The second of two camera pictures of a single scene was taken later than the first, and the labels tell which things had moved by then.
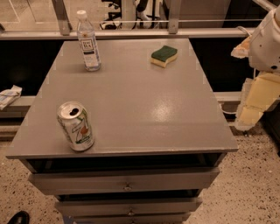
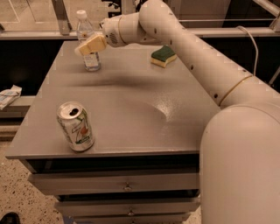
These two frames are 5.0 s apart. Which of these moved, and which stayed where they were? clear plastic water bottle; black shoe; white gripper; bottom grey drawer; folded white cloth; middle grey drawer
Moved: black shoe; white gripper
Stayed: bottom grey drawer; middle grey drawer; folded white cloth; clear plastic water bottle
